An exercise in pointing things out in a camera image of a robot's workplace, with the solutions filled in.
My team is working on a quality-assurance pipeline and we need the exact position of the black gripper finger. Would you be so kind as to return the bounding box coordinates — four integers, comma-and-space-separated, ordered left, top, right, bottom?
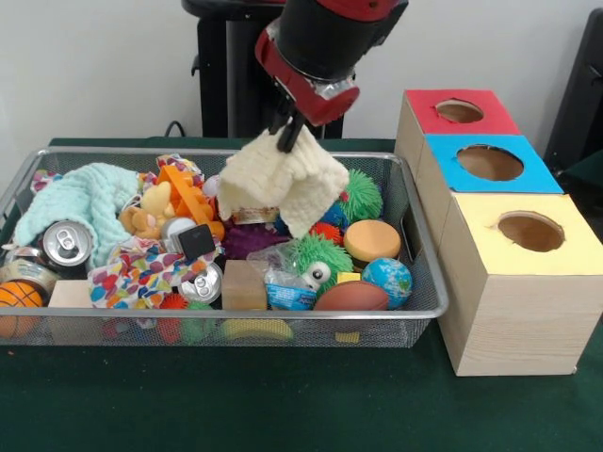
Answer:
277, 115, 306, 153
268, 106, 292, 137

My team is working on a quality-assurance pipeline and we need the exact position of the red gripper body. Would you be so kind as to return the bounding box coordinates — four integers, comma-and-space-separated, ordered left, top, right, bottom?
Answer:
253, 21, 362, 127

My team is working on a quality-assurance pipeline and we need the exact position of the cream waffle cloth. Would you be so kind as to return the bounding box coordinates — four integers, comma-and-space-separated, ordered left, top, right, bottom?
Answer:
217, 127, 350, 239

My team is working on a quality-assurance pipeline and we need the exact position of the clear mesh bin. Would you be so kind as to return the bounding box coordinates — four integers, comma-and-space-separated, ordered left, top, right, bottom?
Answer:
0, 146, 449, 348

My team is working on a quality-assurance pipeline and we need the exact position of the wooden box with three holes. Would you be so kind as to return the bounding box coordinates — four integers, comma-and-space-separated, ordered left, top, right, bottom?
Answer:
394, 89, 593, 377

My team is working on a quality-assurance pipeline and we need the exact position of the orange plastic toy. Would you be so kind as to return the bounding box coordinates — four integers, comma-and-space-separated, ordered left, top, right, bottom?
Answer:
156, 164, 225, 236

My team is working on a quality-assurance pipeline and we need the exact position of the dark blue labelled packet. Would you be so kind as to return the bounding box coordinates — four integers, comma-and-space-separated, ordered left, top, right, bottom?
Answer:
247, 244, 318, 311

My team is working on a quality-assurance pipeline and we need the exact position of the brown toy football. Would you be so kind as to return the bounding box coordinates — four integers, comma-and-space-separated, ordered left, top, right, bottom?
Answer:
313, 281, 391, 312

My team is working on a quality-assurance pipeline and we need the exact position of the silver drink can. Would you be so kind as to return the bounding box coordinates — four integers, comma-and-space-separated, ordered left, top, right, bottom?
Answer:
178, 263, 223, 305
36, 219, 94, 280

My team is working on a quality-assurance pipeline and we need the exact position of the blue globe ball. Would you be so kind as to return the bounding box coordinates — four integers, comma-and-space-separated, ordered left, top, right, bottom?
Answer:
361, 257, 414, 310

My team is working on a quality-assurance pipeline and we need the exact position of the mint green cloth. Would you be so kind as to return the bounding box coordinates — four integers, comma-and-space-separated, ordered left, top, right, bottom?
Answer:
13, 162, 142, 267

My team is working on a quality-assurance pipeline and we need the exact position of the colourful spotted cloth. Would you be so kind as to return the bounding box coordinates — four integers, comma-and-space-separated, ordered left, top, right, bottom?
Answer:
89, 237, 225, 310

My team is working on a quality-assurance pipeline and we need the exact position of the black upright panel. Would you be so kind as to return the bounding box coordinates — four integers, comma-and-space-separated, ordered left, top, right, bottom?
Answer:
544, 7, 603, 166

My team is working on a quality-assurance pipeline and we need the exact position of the dark green table cloth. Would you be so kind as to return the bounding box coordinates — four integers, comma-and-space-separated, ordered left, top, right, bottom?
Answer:
0, 136, 603, 452
555, 150, 603, 218

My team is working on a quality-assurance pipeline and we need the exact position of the plain wooden block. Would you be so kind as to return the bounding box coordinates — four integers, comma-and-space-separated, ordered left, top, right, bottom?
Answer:
48, 280, 95, 310

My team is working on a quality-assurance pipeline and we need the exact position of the orange mini basketball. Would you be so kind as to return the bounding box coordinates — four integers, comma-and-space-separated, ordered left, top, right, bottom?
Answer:
0, 280, 47, 338

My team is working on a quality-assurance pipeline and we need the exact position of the black cable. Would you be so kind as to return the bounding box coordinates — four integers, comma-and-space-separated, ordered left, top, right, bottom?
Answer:
164, 120, 204, 138

